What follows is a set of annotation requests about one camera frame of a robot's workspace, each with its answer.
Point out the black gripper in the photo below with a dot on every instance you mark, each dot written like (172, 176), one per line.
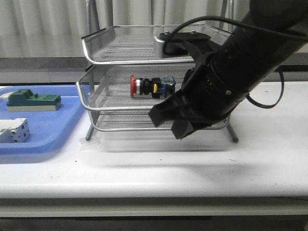
(201, 102)

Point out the red emergency stop button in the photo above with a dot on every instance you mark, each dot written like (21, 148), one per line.
(158, 87)

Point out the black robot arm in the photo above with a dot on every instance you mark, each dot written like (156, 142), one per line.
(270, 32)

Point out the grey stone counter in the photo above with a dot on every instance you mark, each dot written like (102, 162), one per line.
(41, 59)

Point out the blue plastic tray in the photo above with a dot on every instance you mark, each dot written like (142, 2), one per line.
(49, 130)

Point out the green terminal block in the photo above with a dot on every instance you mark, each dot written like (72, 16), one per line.
(24, 100)

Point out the white circuit breaker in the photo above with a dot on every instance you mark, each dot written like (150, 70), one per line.
(14, 130)

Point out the grey pleated curtain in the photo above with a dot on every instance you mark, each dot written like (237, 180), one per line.
(22, 18)

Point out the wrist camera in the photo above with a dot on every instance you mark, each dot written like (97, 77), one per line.
(173, 44)

